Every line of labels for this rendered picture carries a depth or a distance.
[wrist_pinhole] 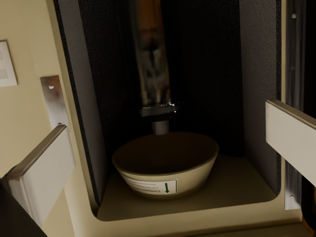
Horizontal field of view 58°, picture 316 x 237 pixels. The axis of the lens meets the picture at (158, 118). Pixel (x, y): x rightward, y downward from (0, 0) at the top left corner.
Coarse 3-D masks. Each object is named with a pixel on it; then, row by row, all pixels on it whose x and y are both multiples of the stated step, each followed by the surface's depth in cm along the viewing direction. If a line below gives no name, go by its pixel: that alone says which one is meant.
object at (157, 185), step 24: (144, 144) 54; (168, 144) 55; (192, 144) 53; (216, 144) 47; (120, 168) 42; (144, 168) 53; (192, 168) 40; (144, 192) 42; (168, 192) 41; (192, 192) 43
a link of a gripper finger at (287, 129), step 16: (272, 112) 17; (288, 112) 16; (272, 128) 18; (288, 128) 16; (304, 128) 14; (272, 144) 18; (288, 144) 16; (304, 144) 14; (288, 160) 16; (304, 160) 14; (304, 176) 14
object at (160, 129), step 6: (168, 114) 41; (174, 114) 42; (180, 114) 43; (144, 120) 42; (150, 120) 42; (156, 120) 42; (162, 120) 42; (168, 120) 46; (156, 126) 45; (162, 126) 45; (168, 126) 46; (156, 132) 45; (162, 132) 45; (168, 132) 46
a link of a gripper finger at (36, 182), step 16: (64, 128) 18; (48, 144) 15; (64, 144) 17; (32, 160) 13; (48, 160) 15; (64, 160) 17; (16, 176) 12; (32, 176) 13; (48, 176) 14; (64, 176) 17; (16, 192) 12; (32, 192) 13; (48, 192) 14; (32, 208) 12; (48, 208) 14
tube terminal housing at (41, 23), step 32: (32, 0) 31; (32, 32) 32; (64, 64) 36; (64, 96) 34; (224, 160) 53; (128, 192) 46; (224, 192) 43; (256, 192) 42; (96, 224) 39; (128, 224) 40; (160, 224) 40; (192, 224) 40; (224, 224) 40; (256, 224) 40; (288, 224) 40
